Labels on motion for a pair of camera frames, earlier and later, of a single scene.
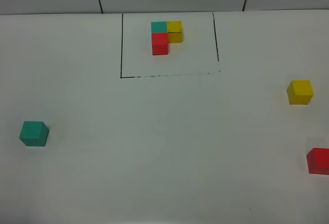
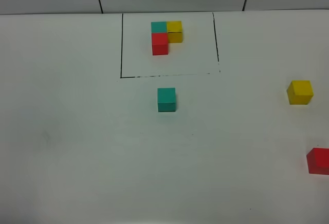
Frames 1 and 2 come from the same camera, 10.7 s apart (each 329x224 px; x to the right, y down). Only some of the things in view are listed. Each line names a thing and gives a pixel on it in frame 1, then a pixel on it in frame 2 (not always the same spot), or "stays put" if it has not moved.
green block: [34, 133] -> [166, 99]
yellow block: [300, 92] stays put
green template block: [159, 27] stays put
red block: [317, 160] stays put
